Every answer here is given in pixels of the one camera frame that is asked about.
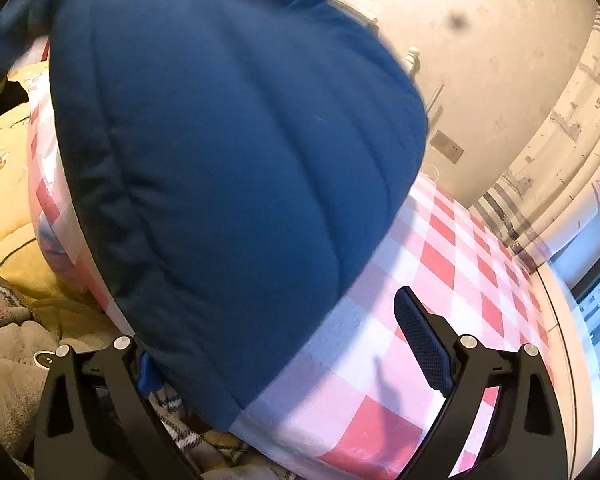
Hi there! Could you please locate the white printed curtain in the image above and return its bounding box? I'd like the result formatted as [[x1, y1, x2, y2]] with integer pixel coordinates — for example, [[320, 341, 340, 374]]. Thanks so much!
[[467, 5, 600, 276]]

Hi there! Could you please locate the white bed post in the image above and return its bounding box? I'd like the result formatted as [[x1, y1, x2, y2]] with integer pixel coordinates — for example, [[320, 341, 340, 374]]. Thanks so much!
[[405, 46, 424, 79]]

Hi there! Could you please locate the blue padded coat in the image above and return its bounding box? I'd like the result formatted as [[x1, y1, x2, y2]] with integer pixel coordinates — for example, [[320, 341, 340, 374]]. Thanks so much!
[[0, 0, 431, 433]]

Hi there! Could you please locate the black cable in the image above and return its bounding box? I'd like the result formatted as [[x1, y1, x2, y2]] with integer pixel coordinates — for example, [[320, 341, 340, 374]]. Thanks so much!
[[0, 237, 37, 272]]

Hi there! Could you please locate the wall socket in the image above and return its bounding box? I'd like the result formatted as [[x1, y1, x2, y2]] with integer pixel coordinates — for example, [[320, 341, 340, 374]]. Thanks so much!
[[428, 130, 465, 163]]

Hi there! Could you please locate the red white checked bed sheet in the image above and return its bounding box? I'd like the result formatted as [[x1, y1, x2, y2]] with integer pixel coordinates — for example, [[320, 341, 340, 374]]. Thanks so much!
[[27, 40, 581, 480]]

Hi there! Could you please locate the beige window sill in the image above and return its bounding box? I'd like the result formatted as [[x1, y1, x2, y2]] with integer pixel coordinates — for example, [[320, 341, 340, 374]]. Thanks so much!
[[530, 260, 600, 480]]

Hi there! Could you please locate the grey plush blanket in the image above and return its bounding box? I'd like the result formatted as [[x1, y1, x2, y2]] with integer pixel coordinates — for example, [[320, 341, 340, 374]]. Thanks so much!
[[0, 270, 68, 463]]

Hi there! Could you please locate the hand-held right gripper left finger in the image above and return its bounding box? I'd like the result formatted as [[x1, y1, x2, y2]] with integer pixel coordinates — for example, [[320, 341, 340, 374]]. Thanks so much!
[[32, 335, 201, 480]]

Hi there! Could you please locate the plaid cloth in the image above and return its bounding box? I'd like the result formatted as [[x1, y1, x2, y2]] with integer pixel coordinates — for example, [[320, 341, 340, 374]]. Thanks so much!
[[147, 390, 261, 480]]

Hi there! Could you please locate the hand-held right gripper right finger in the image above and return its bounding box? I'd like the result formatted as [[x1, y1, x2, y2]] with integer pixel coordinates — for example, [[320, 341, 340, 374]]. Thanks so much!
[[394, 286, 571, 480]]

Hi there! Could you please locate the yellow flower quilt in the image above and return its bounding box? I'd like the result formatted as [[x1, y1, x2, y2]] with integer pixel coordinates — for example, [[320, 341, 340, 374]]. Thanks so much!
[[0, 60, 131, 341]]

